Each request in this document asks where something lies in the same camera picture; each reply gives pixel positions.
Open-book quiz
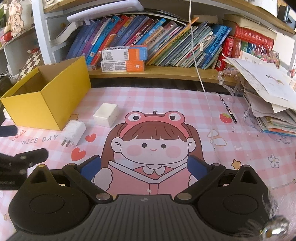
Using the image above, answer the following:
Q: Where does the white charger plug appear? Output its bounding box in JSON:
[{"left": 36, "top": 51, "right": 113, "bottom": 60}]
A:
[{"left": 61, "top": 120, "right": 87, "bottom": 148}]

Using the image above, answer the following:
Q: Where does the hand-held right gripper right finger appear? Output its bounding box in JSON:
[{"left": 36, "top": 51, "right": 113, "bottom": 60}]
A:
[{"left": 174, "top": 154, "right": 267, "bottom": 204}]

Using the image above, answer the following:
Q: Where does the row of colourful books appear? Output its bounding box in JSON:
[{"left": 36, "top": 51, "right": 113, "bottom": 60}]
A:
[{"left": 66, "top": 14, "right": 233, "bottom": 70}]

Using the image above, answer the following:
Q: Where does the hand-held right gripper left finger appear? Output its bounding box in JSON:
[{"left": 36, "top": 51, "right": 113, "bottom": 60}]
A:
[{"left": 27, "top": 154, "right": 114, "bottom": 205}]

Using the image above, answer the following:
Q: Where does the white bookshelf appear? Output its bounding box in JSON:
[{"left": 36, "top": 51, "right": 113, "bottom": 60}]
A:
[{"left": 31, "top": 0, "right": 296, "bottom": 84}]

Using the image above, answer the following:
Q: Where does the red standing book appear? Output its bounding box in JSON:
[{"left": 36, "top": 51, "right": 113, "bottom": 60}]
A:
[{"left": 215, "top": 37, "right": 234, "bottom": 71}]

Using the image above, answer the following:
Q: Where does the orange and white carton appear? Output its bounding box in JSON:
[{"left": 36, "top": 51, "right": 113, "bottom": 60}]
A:
[
  {"left": 100, "top": 60, "right": 146, "bottom": 72},
  {"left": 101, "top": 45, "right": 148, "bottom": 62}
]

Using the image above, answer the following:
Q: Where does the thick red dictionary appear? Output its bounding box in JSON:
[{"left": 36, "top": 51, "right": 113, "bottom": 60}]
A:
[{"left": 233, "top": 23, "right": 276, "bottom": 51}]

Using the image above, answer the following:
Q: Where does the white desk lamp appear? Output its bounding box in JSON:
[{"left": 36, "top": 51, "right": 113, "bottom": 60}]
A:
[{"left": 67, "top": 0, "right": 143, "bottom": 23}]

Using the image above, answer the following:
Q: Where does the beige old book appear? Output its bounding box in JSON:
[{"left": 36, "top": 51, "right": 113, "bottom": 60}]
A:
[{"left": 223, "top": 13, "right": 277, "bottom": 40}]

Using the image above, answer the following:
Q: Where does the cartoon figure card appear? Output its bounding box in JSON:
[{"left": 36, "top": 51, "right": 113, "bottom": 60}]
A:
[{"left": 8, "top": 0, "right": 25, "bottom": 37}]

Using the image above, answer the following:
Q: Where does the brown checkered board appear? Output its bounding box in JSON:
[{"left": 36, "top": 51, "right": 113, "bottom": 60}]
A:
[{"left": 17, "top": 49, "right": 43, "bottom": 81}]

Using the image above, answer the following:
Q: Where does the black device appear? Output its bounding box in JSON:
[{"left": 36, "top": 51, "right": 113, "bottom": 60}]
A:
[{"left": 277, "top": 5, "right": 291, "bottom": 24}]

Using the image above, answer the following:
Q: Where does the white bead bracelet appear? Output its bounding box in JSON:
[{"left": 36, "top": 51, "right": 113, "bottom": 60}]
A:
[{"left": 216, "top": 67, "right": 239, "bottom": 85}]

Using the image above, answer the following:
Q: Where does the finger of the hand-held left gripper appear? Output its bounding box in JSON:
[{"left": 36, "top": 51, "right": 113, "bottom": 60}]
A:
[
  {"left": 0, "top": 125, "right": 18, "bottom": 138},
  {"left": 0, "top": 148, "right": 49, "bottom": 174}
]

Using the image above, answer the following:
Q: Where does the red container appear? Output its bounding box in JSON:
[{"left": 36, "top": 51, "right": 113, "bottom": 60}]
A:
[{"left": 0, "top": 30, "right": 13, "bottom": 47}]

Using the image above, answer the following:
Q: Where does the furry keychain with metal bell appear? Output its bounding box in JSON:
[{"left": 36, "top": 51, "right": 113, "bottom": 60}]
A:
[{"left": 245, "top": 192, "right": 291, "bottom": 240}]

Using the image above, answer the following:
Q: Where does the pink cartoon desk mat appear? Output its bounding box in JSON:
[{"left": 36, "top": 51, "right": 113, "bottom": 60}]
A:
[{"left": 0, "top": 87, "right": 296, "bottom": 233}]

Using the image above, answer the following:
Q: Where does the white square block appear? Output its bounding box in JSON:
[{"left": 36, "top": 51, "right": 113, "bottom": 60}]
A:
[{"left": 93, "top": 102, "right": 120, "bottom": 128}]

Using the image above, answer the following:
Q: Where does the yellow cardboard box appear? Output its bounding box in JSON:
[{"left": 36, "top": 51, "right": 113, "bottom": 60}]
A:
[{"left": 0, "top": 56, "right": 92, "bottom": 131}]

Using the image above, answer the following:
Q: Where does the white cable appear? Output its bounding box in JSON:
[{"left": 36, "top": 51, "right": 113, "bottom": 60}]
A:
[{"left": 188, "top": 0, "right": 223, "bottom": 163}]

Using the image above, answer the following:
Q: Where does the pile of papers and booklets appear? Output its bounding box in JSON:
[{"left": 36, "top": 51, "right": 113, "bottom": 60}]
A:
[{"left": 221, "top": 53, "right": 296, "bottom": 138}]

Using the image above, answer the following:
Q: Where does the black patterned pencil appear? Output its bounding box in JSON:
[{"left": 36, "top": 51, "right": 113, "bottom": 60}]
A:
[{"left": 218, "top": 94, "right": 238, "bottom": 124}]

